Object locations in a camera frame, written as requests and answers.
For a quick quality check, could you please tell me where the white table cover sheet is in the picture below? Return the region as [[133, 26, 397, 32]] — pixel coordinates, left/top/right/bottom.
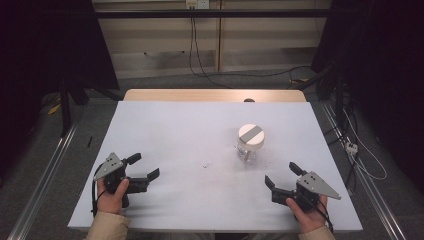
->
[[67, 100, 364, 233]]

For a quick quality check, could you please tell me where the long black floor cable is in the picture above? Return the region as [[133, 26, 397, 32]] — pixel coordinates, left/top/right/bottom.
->
[[199, 65, 312, 79]]

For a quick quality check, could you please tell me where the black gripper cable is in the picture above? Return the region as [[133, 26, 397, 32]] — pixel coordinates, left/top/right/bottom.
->
[[90, 163, 108, 218], [311, 199, 335, 234]]

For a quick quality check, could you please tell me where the dark curtain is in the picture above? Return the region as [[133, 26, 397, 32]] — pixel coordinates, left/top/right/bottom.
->
[[311, 0, 424, 188], [0, 0, 120, 101]]

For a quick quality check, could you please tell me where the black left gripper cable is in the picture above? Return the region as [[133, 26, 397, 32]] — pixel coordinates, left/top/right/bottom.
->
[[90, 163, 108, 218]]

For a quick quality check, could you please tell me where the person's right hand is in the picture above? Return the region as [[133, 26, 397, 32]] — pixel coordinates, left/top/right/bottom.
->
[[285, 194, 330, 235]]

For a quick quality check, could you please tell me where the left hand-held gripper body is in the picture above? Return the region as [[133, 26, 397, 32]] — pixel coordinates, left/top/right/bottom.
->
[[93, 152, 150, 209]]

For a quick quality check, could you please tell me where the person's left hand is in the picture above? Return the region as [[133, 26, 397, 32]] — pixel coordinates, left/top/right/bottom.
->
[[96, 177, 131, 215]]

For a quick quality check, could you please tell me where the black hanging wall cable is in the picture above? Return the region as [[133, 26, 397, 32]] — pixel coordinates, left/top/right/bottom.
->
[[188, 16, 232, 89]]

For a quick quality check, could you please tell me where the white round jar lid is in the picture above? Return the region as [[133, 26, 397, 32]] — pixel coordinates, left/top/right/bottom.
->
[[237, 123, 266, 147]]

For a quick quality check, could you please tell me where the wooden post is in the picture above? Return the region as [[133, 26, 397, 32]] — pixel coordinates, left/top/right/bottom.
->
[[214, 0, 223, 73]]

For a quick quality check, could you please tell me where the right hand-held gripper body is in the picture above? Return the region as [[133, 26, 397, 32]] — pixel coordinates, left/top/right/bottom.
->
[[271, 170, 342, 214]]

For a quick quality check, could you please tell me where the black horizontal bar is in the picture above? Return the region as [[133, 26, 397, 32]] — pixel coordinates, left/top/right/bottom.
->
[[94, 8, 334, 19]]

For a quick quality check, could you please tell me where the clear glass jar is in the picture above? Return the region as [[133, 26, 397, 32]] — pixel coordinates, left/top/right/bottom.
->
[[236, 138, 265, 164]]

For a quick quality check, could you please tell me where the white floor cable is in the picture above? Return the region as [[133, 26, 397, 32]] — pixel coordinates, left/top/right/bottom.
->
[[342, 108, 388, 182]]

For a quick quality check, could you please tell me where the white power strip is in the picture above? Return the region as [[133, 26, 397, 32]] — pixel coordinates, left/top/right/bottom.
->
[[345, 141, 359, 156]]

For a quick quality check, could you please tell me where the aluminium floor rail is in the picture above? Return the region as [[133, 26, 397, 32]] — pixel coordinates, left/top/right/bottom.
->
[[320, 100, 408, 240], [7, 123, 78, 240]]

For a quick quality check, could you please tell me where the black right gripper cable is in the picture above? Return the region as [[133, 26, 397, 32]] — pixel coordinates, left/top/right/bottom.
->
[[311, 199, 335, 234]]

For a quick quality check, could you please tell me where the white wall socket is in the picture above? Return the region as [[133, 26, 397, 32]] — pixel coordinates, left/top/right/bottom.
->
[[185, 0, 211, 10]]

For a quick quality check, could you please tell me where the black metal stand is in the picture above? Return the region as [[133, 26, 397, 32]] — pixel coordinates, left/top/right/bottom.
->
[[59, 77, 90, 138]]

